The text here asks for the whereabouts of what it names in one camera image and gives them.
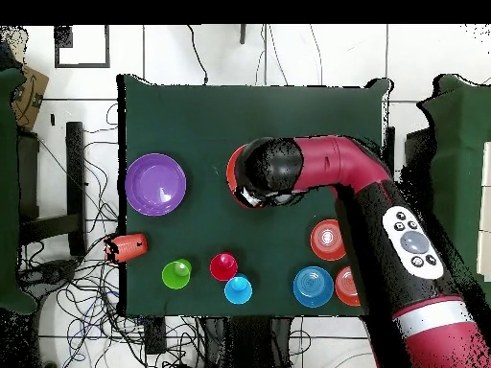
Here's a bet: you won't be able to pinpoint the black chair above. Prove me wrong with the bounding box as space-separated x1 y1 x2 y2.
404 127 436 181

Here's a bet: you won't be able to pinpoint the orange cup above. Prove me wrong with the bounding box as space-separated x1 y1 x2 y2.
103 232 149 265

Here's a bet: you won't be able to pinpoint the black metal leg frame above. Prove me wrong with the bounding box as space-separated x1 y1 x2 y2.
16 121 87 258

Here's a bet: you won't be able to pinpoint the green cloth side table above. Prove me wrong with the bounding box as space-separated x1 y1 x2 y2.
415 73 491 308
0 66 39 315

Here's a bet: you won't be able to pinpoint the blue cup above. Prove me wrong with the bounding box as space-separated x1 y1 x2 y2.
223 275 253 306

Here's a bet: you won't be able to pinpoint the red cup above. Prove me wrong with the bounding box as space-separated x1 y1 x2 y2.
209 251 239 283

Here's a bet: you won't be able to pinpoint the blue bowl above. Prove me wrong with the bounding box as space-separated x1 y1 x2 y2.
292 265 335 309

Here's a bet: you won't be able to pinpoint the wide orange bowl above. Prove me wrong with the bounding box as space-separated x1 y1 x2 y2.
225 144 266 210

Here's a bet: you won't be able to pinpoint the dark green tablecloth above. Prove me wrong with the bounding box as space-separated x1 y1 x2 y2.
116 73 392 318

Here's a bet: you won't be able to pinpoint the green cup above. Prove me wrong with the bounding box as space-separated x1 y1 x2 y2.
161 258 193 290

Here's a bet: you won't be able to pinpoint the black square floor frame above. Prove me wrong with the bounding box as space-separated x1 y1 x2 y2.
54 24 111 69

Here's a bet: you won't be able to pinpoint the black floor cable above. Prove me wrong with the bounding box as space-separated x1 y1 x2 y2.
186 24 210 86

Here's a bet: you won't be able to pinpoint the black power strip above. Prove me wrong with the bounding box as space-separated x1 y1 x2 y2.
144 316 168 356

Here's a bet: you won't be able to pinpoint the cardboard box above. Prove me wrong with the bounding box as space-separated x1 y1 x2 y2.
11 63 50 132

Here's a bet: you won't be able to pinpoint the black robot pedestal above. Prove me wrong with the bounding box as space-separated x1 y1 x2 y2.
202 316 292 368

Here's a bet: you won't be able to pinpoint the purple bowl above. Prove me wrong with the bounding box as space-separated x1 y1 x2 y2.
124 152 188 218

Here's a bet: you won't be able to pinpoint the white boxes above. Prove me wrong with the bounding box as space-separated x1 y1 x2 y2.
476 140 491 283

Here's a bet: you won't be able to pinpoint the black caster base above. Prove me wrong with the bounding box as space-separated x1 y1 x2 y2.
18 258 80 296

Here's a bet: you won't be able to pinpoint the small orange bowl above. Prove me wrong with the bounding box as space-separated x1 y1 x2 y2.
309 218 347 263
334 265 362 307

